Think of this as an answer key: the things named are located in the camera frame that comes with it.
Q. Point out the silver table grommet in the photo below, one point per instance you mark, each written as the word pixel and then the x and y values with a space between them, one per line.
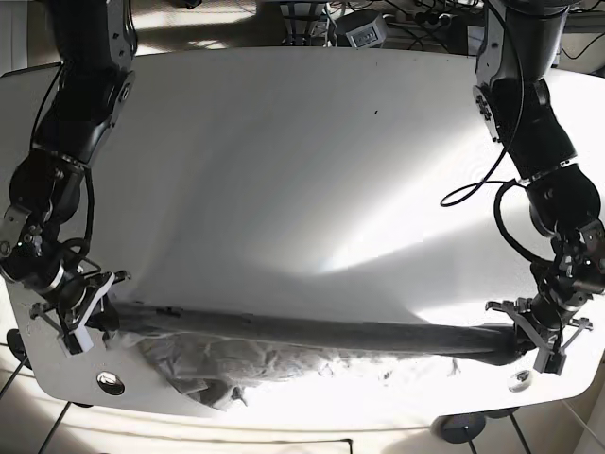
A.
pixel 520 381
pixel 110 383

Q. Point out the right silver table grommet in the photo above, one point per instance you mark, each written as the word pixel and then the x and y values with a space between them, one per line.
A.
pixel 520 381

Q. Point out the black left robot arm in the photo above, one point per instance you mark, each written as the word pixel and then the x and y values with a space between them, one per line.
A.
pixel 520 43

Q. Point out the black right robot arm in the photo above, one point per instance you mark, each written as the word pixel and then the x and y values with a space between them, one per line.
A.
pixel 47 231

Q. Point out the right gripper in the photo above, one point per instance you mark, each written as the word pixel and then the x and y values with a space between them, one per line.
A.
pixel 70 301

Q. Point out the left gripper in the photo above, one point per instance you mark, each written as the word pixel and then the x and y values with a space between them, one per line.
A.
pixel 540 322

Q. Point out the grey multi-socket box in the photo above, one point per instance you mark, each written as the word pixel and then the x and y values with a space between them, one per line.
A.
pixel 365 28

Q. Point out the left black table leg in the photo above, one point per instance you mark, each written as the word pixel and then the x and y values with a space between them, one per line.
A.
pixel 48 438

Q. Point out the left silver table grommet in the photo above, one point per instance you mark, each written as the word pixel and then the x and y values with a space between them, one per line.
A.
pixel 110 383

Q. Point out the black round stand base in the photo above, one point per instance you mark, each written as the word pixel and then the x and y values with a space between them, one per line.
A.
pixel 461 428

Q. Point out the grey Hugging Face T-shirt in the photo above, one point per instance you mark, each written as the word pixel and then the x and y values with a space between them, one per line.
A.
pixel 212 357

